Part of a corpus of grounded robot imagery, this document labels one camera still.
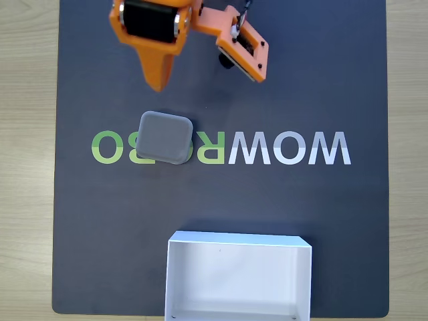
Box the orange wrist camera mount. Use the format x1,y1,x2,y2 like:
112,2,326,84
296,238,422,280
195,4,270,84

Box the grey square usb case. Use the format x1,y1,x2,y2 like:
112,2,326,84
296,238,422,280
134,110,195,166

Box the black camera cable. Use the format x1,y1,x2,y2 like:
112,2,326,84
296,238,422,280
233,0,254,38

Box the dark mat with WOWROBO print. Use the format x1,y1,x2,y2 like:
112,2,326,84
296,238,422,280
51,0,391,317

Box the white cardboard box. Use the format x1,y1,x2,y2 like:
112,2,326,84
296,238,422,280
164,230,314,321

